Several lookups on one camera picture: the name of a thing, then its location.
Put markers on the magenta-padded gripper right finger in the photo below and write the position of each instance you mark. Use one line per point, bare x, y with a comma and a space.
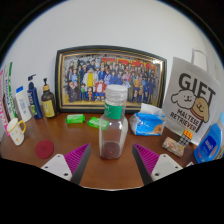
146, 157

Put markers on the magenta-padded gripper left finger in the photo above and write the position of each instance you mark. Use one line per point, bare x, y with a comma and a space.
77, 156

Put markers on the clear bottle with green label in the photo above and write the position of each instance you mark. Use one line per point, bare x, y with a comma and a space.
113, 130

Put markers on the small floral patterned box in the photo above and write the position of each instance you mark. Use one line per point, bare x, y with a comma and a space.
172, 146

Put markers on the blue tissue pack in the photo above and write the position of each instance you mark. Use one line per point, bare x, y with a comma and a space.
146, 125

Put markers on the flat round red coaster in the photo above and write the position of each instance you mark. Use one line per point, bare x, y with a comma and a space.
44, 149

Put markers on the small green packet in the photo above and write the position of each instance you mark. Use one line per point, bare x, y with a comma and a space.
75, 118
94, 122

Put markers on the white remote control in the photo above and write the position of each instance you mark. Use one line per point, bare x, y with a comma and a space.
190, 164

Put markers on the colourful puzzle cube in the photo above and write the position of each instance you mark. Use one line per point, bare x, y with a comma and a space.
186, 137

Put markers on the brown pump bottle yellow label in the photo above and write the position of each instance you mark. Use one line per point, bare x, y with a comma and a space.
49, 105

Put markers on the blue detergent bottle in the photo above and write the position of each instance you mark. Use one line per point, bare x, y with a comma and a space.
208, 146

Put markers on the white mug with yellow rim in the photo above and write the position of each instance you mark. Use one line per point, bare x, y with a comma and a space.
15, 131

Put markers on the dark blue pump bottle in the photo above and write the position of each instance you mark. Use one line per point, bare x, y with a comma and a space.
34, 101

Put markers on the white bottle with blue cap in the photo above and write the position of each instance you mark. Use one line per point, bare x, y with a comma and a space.
23, 106

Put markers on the white printed paper gift bag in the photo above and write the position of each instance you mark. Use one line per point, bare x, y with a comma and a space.
191, 96

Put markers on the framed group picture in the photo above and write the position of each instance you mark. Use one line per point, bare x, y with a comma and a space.
83, 76

